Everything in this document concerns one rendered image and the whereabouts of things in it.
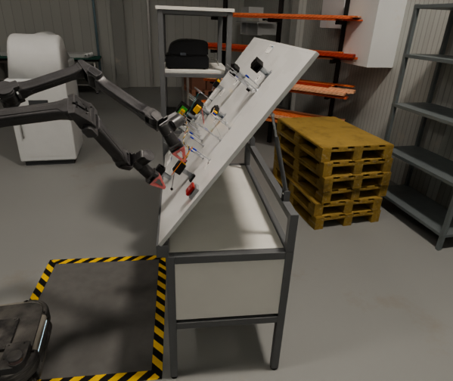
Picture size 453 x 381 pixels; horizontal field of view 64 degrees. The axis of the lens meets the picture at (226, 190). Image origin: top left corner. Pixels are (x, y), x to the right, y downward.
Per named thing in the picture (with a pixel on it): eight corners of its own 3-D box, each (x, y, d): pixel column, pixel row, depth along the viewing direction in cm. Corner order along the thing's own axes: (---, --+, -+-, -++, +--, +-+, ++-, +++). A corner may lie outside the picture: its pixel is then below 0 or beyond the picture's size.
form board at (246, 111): (167, 156, 267) (165, 155, 266) (255, 38, 240) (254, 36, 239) (161, 246, 161) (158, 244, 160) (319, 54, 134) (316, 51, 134)
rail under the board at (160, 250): (156, 258, 163) (156, 246, 160) (163, 164, 269) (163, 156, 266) (169, 257, 164) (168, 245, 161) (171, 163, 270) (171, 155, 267)
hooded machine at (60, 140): (76, 165, 474) (57, 36, 408) (20, 168, 459) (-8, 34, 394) (84, 146, 543) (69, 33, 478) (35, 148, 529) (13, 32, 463)
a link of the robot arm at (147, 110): (88, 86, 181) (84, 69, 172) (96, 80, 184) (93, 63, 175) (155, 133, 175) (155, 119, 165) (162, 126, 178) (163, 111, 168)
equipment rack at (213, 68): (165, 251, 306) (155, 5, 228) (166, 216, 360) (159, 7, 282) (224, 249, 313) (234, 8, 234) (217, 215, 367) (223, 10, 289)
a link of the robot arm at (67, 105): (83, 87, 123) (84, 113, 120) (97, 109, 136) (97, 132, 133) (-52, 103, 121) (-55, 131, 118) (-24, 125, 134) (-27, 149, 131)
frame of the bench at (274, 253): (170, 379, 198) (165, 257, 164) (172, 253, 303) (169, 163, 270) (277, 370, 205) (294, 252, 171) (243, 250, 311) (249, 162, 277)
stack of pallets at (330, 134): (383, 221, 365) (401, 145, 331) (313, 230, 345) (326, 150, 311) (325, 178, 464) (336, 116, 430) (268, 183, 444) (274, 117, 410)
